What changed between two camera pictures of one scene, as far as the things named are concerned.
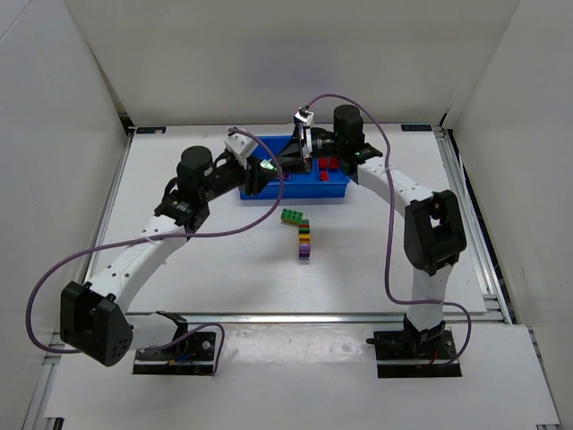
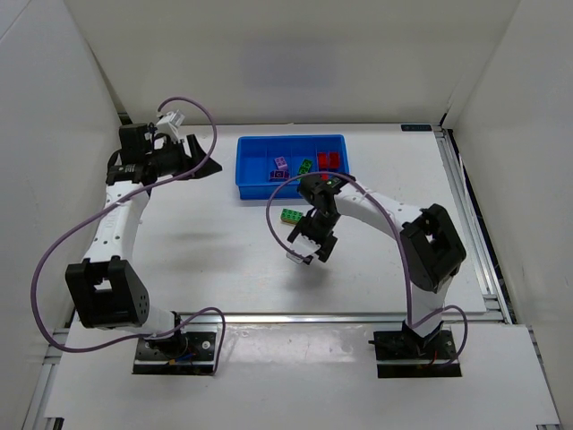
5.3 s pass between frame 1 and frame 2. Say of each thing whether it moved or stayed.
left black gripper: moved
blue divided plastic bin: stayed
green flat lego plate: stayed
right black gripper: moved
